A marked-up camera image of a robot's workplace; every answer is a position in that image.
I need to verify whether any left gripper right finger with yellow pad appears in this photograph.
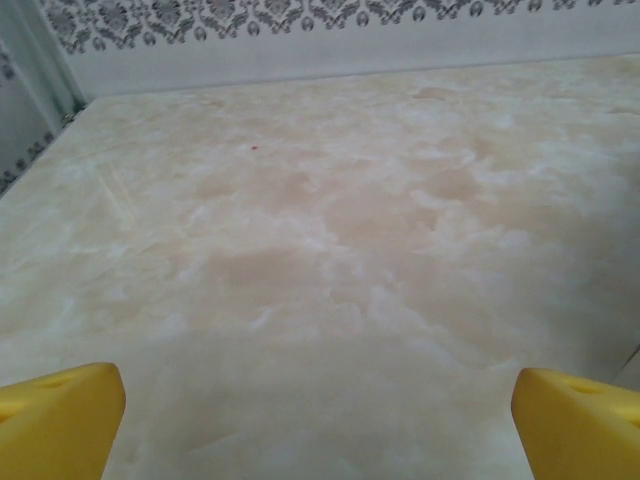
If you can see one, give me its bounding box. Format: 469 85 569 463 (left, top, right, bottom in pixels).
513 366 640 480

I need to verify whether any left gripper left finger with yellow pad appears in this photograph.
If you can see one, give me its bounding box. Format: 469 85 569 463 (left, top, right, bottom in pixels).
0 361 127 480

